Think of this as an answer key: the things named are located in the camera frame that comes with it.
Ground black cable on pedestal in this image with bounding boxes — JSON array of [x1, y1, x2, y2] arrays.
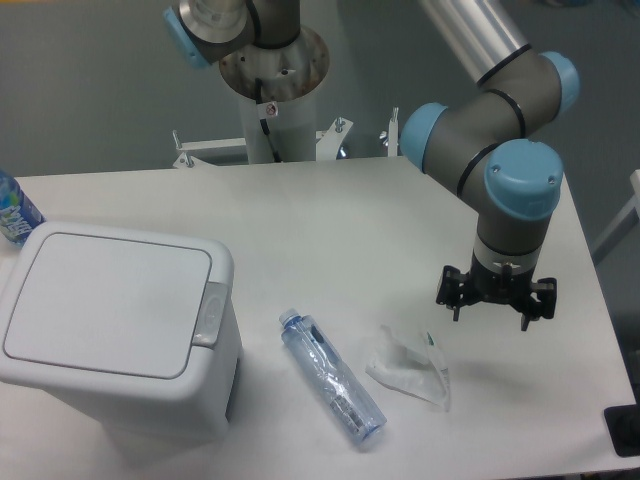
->
[[253, 76, 283, 164]]

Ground black clamp at table edge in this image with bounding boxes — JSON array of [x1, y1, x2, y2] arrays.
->
[[604, 404, 639, 458]]

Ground white push-button trash can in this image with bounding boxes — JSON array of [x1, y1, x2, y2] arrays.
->
[[1, 222, 242, 464]]

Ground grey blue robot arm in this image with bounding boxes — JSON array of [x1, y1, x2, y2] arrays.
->
[[163, 1, 580, 326]]

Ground crumpled clear plastic bag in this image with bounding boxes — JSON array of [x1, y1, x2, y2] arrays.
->
[[365, 325, 451, 412]]

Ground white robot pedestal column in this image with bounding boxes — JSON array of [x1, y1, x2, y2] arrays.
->
[[219, 26, 330, 146]]

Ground clear empty plastic bottle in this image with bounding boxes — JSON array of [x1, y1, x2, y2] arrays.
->
[[279, 309, 387, 447]]

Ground white metal frame bracket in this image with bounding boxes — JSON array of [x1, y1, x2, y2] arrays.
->
[[171, 106, 402, 170]]

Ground blue labelled water bottle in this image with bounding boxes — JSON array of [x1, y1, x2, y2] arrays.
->
[[1, 171, 46, 246]]

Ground white frame at right edge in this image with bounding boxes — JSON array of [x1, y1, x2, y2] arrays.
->
[[591, 169, 639, 266]]

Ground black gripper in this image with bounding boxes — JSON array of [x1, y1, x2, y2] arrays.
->
[[436, 263, 557, 331]]

